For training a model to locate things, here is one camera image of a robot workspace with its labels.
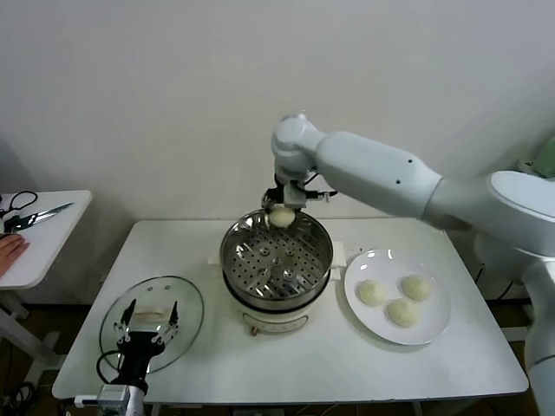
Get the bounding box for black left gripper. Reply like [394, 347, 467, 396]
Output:
[112, 298, 180, 386]

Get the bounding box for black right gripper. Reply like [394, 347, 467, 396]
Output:
[261, 186, 286, 212]

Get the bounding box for glass lid with cream handle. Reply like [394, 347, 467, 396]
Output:
[99, 276, 205, 374]

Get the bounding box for white steamed baozi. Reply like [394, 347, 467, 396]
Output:
[268, 206, 297, 229]
[385, 297, 421, 328]
[357, 279, 388, 308]
[399, 274, 433, 302]

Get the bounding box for stainless steel steamer basket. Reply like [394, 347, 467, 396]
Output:
[219, 207, 335, 302]

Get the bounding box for person's bare hand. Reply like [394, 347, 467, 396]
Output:
[0, 235, 30, 278]

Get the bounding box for cream electric cooker pot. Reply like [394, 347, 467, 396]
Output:
[208, 240, 347, 338]

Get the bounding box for white side table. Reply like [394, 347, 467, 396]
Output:
[0, 190, 94, 382]

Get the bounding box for white round plate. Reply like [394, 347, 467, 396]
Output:
[343, 249, 452, 347]

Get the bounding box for white shelf table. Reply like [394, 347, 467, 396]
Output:
[505, 159, 539, 343]

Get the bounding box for mint green appliance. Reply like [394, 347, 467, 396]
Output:
[535, 133, 555, 179]

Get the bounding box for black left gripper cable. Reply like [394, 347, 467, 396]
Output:
[95, 349, 125, 385]

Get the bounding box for black handled scissors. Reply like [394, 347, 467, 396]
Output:
[0, 192, 75, 233]

